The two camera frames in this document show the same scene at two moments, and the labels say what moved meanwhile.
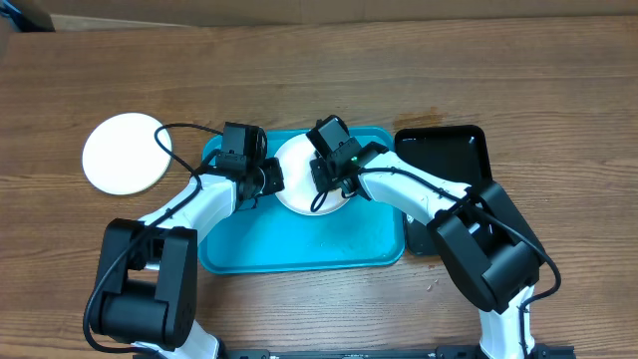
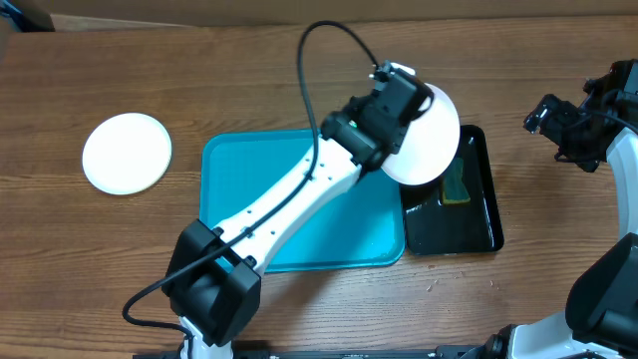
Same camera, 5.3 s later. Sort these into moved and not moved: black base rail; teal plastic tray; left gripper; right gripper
Moved: right gripper; left gripper
Not moved: teal plastic tray; black base rail
